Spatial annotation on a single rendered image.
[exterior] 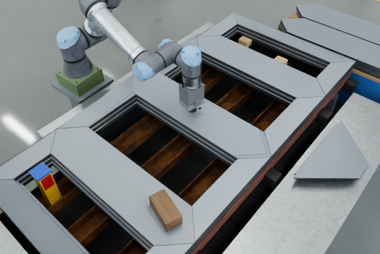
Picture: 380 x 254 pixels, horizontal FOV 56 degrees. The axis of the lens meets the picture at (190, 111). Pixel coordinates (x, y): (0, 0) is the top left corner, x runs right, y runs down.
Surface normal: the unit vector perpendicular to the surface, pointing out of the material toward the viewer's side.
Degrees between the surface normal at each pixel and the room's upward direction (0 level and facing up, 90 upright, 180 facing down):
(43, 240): 0
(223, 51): 0
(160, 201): 0
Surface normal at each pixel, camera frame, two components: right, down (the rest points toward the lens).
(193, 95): 0.61, 0.55
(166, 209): -0.01, -0.71
